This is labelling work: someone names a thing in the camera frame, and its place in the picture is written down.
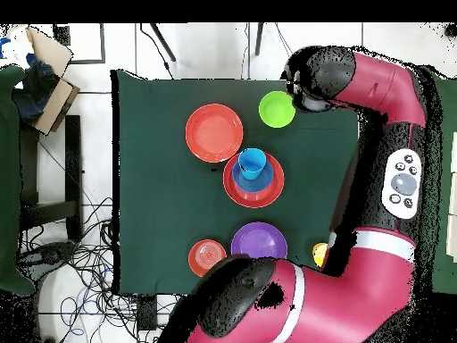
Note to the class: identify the grey pedestal foot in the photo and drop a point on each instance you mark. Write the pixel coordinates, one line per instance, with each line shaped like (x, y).
(46, 259)

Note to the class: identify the green cloth covered table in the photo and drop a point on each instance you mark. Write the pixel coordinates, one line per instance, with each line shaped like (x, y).
(444, 160)
(9, 178)

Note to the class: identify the dark green tablecloth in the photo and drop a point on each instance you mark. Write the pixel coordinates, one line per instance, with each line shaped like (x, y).
(160, 200)

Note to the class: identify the black box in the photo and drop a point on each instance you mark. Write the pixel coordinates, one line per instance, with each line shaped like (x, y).
(147, 312)

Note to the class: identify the blue cup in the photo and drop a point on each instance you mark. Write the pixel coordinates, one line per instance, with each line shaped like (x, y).
(251, 162)

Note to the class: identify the black stool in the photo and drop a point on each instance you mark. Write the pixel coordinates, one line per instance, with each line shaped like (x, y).
(73, 160)

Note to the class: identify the blue cloth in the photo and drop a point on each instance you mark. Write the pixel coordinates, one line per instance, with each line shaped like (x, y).
(35, 89)

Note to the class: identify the purple bowl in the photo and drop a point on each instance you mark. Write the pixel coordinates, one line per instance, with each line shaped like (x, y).
(259, 241)

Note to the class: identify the black tripod leg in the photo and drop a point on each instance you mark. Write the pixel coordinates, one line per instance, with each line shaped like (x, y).
(259, 39)
(163, 43)

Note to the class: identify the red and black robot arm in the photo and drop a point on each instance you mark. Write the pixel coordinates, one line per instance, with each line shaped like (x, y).
(357, 296)

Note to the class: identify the small orange bowl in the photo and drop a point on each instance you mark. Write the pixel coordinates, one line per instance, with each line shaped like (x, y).
(203, 255)

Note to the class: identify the green bowl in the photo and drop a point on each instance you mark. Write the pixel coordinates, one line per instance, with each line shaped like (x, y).
(276, 109)

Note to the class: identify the large orange bowl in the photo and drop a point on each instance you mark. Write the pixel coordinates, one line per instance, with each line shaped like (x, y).
(214, 133)
(257, 198)

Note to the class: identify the small blue bowl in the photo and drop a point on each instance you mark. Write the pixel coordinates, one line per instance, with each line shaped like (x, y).
(260, 182)

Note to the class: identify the yellow cup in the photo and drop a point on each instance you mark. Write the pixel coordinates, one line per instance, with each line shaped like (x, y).
(319, 253)

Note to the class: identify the cardboard box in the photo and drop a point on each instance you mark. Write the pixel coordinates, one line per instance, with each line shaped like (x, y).
(55, 103)

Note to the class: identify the dark grey frame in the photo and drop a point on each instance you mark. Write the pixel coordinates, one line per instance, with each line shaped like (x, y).
(103, 46)

